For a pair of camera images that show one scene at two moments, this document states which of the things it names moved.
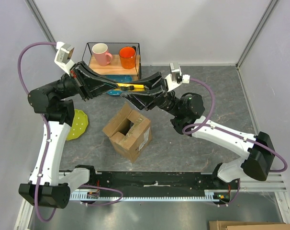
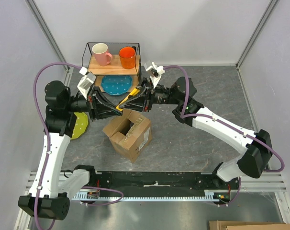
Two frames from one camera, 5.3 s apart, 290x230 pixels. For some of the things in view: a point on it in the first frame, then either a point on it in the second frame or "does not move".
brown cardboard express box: x=129 y=132 does not move
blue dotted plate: x=118 y=78 does not move
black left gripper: x=108 y=84 -> x=95 y=96
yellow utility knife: x=129 y=86 -> x=134 y=92
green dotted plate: x=80 y=123 does not move
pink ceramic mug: x=102 y=57 does not move
